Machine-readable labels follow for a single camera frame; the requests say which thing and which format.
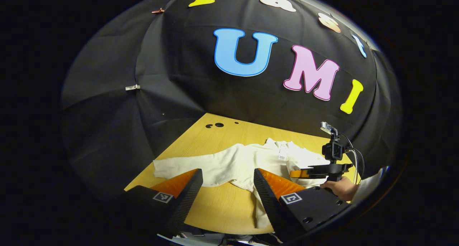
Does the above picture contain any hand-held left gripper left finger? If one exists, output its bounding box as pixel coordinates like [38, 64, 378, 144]
[122, 168, 204, 239]

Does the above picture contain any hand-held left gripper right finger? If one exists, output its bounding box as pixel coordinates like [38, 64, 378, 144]
[253, 168, 352, 243]

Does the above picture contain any cream white sweatshirt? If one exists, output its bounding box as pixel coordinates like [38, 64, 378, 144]
[153, 138, 332, 229]

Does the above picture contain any black backdrop cloth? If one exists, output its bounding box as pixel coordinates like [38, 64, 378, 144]
[60, 0, 402, 200]

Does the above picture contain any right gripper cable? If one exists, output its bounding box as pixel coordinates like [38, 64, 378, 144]
[339, 133, 365, 185]

